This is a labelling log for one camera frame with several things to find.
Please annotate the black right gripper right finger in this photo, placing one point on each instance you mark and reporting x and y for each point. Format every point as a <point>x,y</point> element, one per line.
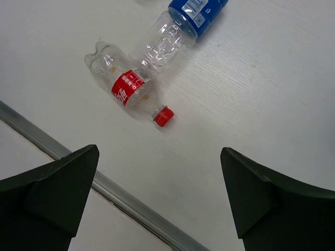
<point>272,211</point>

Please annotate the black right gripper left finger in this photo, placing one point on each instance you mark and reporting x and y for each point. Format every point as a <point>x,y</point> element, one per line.
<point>41,209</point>

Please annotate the red label cola bottle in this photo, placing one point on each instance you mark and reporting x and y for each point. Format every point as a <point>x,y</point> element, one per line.
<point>130,85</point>

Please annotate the blue label water bottle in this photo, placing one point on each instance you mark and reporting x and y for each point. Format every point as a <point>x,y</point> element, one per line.
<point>175,30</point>

